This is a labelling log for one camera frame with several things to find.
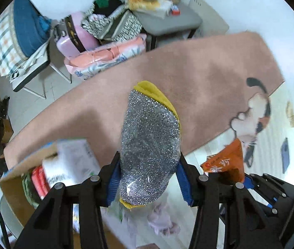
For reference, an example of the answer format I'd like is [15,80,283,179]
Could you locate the orange snack bag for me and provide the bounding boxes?
[200,138,245,183]

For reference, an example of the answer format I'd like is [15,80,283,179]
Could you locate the red printed snack bag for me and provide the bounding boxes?
[31,166,50,200]

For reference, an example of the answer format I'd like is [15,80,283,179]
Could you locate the green snack bag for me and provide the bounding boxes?
[21,173,42,209]

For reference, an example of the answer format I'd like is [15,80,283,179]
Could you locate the operator fingertip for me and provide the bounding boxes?
[136,243,159,249]

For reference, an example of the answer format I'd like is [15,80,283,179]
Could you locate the white lettered pillow bag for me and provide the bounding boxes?
[42,157,74,188]

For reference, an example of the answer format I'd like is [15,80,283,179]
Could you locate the cardboard box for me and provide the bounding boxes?
[0,139,121,248]

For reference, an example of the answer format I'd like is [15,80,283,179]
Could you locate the grey chair near box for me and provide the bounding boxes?
[0,196,24,239]

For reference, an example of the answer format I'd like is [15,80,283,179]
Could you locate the lilac crumpled cloth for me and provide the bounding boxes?
[147,192,181,237]

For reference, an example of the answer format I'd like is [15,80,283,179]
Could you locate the pink cat rug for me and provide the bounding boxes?
[4,32,284,168]

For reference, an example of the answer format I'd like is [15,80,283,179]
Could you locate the pink packaged bedding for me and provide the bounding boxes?
[64,34,147,80]

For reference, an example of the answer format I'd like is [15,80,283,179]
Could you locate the pink suitcase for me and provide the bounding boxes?
[54,11,99,59]

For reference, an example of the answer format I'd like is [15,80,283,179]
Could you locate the checked blue pillow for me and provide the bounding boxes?
[0,0,51,79]

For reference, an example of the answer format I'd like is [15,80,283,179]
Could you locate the yellow snack pile on chair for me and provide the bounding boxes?
[126,0,181,19]

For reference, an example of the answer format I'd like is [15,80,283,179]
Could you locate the grey chair with clutter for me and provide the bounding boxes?
[134,2,202,50]

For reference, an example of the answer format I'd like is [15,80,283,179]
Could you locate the patterned tote bag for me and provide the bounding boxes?
[81,0,142,42]

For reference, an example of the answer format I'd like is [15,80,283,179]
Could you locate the white frame chair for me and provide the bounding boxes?
[11,40,72,100]

